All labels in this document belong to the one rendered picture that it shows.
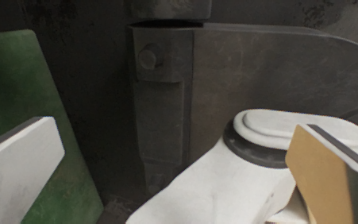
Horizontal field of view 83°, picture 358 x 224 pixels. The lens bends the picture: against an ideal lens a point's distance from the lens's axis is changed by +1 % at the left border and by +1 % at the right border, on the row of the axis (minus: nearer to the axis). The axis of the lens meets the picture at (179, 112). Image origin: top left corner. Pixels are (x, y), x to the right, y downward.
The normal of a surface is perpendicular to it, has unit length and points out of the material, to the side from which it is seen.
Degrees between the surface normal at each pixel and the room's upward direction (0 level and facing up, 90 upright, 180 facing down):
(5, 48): 90
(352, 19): 0
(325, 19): 0
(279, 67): 0
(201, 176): 90
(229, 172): 90
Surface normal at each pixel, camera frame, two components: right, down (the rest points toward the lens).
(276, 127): 0.02, -0.88
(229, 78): -0.22, 0.46
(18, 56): 0.97, 0.01
